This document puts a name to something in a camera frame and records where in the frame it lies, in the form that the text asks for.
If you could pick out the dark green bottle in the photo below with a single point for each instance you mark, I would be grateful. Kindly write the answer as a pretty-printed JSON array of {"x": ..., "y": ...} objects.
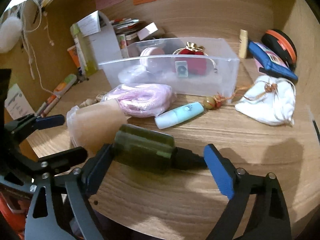
[{"x": 153, "y": 151}]

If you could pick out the yellow-green spray bottle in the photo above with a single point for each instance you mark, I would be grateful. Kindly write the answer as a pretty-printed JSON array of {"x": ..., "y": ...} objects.
[{"x": 87, "y": 62}]

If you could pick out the white lip balm stick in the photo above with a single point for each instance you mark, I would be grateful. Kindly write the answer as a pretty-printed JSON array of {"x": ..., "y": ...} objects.
[{"x": 50, "y": 107}]

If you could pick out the mint green tube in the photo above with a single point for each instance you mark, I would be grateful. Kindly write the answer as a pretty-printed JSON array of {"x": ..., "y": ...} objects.
[{"x": 179, "y": 115}]

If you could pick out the cream small bottle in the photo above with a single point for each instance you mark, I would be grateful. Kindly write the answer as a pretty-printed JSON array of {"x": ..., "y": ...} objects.
[{"x": 243, "y": 38}]

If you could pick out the pink white small box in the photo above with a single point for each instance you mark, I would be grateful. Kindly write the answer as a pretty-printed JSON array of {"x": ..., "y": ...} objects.
[{"x": 150, "y": 29}]

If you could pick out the fruit pattern booklet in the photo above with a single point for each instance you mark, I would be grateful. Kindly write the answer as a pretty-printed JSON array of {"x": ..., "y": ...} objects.
[{"x": 122, "y": 45}]

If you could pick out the red velvet pouch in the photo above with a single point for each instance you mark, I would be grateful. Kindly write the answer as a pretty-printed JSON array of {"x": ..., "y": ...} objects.
[{"x": 197, "y": 59}]

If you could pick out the green orange tube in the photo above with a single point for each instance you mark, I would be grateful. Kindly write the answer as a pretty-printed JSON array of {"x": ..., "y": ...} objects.
[{"x": 65, "y": 85}]

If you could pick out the brown bead tassel charm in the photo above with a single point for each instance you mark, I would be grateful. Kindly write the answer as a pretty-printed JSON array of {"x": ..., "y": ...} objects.
[{"x": 218, "y": 100}]

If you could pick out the orange box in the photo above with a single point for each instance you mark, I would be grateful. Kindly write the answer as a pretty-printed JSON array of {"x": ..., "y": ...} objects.
[{"x": 73, "y": 53}]

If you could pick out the blue zip pouch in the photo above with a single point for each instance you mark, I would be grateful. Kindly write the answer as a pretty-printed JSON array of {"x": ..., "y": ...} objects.
[{"x": 270, "y": 63}]

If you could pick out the clear plastic storage bin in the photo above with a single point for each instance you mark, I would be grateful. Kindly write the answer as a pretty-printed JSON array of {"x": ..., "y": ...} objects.
[{"x": 129, "y": 70}]

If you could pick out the orange capped pen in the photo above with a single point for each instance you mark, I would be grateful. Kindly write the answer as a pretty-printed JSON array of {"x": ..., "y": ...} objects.
[{"x": 45, "y": 105}]

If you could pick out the white drawstring cloth bag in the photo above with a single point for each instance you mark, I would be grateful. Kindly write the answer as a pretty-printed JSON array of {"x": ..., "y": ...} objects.
[{"x": 270, "y": 101}]

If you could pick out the white folded paper stand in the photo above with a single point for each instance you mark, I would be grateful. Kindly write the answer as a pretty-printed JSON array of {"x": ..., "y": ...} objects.
[{"x": 99, "y": 34}]

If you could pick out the black orange round case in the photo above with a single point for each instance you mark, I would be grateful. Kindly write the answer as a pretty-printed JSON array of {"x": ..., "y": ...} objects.
[{"x": 277, "y": 41}]

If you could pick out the stack of booklets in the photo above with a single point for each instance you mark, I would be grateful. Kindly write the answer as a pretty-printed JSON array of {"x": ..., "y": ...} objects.
[{"x": 127, "y": 28}]

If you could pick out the beige puff container purple sticker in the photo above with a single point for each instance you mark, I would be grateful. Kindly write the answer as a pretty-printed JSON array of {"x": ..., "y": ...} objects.
[{"x": 93, "y": 126}]

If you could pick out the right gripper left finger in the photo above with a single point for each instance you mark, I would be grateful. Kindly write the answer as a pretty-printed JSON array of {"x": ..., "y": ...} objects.
[{"x": 59, "y": 200}]

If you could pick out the receipt paper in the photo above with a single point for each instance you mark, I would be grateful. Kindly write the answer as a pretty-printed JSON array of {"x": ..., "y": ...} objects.
[{"x": 16, "y": 103}]

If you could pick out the pearly spiral seashell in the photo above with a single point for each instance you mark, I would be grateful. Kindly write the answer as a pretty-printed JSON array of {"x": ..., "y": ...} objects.
[{"x": 87, "y": 102}]

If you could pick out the beige printed eraser box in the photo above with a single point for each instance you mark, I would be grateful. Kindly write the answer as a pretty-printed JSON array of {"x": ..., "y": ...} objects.
[{"x": 101, "y": 97}]

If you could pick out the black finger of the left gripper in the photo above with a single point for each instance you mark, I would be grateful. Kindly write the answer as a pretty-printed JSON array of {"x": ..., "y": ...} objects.
[
  {"x": 26, "y": 125},
  {"x": 63, "y": 161}
]

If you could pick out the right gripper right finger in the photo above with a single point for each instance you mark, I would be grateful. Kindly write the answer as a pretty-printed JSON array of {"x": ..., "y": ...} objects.
[{"x": 269, "y": 218}]

